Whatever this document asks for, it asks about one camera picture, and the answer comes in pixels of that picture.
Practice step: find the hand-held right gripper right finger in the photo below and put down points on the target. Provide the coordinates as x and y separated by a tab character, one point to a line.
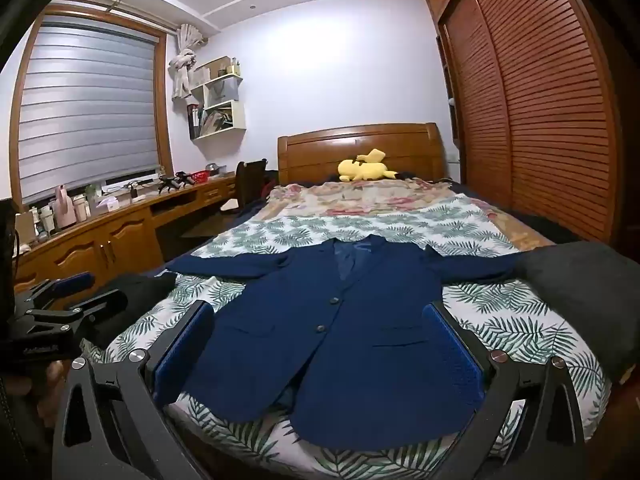
450	355

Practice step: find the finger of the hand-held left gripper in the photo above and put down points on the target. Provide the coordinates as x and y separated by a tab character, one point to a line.
75	282
100	302

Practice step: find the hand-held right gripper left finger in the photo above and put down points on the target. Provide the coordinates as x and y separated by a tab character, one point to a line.
182	350

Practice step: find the blue suit jacket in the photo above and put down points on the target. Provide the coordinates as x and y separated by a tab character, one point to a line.
340	350

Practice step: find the black cloth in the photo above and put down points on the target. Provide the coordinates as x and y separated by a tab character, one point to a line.
140	295

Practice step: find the white jar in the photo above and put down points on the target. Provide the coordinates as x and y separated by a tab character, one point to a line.
45	217

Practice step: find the wooden desk with cabinets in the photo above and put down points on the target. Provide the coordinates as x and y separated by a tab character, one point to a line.
125	230

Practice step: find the pink bottle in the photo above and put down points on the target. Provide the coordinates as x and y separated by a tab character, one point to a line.
64	210

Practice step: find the white tissue box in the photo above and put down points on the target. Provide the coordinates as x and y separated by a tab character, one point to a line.
109	204

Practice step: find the pale green bottle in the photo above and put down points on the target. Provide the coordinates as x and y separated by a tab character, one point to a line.
92	197

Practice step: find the leaf print bedsheet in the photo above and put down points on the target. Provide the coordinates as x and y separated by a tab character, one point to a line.
530	320

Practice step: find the black toy figure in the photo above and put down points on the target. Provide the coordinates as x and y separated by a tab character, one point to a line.
172	182

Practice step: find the dark grey folded cloth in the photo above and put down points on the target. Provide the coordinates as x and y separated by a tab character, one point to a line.
585	285

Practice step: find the red basket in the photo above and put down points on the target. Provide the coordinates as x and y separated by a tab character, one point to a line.
200	177

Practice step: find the metal bowl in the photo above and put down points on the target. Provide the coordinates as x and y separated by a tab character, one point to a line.
214	167

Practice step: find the grey window blind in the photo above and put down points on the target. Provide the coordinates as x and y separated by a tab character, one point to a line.
90	105

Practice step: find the floral blanket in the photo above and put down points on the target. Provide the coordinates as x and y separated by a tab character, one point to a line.
360	200

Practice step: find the dark wooden chair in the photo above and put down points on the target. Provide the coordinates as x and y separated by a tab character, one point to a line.
250	180

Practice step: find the black binder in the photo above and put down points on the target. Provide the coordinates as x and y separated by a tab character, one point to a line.
193	120

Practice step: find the yellow plush toy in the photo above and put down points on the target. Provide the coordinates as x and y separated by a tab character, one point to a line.
362	170

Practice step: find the tied beige curtain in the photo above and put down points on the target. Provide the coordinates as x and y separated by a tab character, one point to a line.
181	70

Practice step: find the wooden bed headboard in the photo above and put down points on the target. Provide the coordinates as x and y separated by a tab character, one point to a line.
320	155

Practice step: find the wooden louvered wardrobe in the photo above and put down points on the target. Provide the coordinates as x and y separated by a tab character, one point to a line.
540	110

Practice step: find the wooden window frame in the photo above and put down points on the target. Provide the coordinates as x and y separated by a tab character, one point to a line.
162	110

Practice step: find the white wall shelf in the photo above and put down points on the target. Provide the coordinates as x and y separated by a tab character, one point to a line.
220	90

